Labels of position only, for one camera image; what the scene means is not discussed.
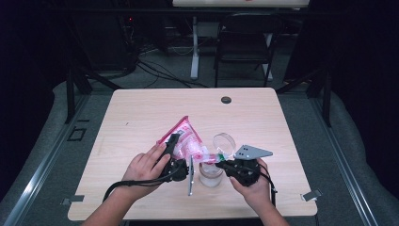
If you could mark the grey tape piece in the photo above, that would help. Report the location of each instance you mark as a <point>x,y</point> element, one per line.
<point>73,199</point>
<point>311,195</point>

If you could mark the pink and white plastic bag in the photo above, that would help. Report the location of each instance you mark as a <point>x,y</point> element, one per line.
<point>188,141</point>

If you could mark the pale grey box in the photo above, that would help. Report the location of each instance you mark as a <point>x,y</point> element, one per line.
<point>208,29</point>

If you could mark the black tape square marker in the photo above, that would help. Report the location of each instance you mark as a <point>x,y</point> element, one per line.
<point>76,139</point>

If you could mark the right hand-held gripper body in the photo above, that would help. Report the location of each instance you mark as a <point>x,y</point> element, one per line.
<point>247,171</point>

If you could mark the black folding chair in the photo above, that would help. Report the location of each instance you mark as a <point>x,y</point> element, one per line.
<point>244,40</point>

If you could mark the black equipment case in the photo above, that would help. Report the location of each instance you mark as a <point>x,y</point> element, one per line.
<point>103,40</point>

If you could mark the white table with white legs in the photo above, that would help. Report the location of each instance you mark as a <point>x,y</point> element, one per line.
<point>238,3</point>

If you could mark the black tape strip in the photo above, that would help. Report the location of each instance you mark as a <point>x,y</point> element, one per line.
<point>83,120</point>

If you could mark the person's right hand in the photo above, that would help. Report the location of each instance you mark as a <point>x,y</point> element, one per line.
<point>258,194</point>

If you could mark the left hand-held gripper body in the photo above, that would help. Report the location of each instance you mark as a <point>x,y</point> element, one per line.
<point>175,171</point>

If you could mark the dark curtain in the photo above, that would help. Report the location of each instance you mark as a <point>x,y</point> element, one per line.
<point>28,78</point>
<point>367,78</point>

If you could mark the black metal stand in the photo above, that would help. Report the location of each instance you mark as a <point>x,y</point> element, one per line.
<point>327,100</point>
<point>70,94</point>

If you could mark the aluminium floor rail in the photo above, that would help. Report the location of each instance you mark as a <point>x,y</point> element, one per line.
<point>345,169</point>
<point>40,175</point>

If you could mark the person's left hand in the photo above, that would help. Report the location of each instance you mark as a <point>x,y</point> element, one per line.
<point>142,169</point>

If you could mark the clear glass jar with lid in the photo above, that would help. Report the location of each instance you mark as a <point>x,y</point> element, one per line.
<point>210,177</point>

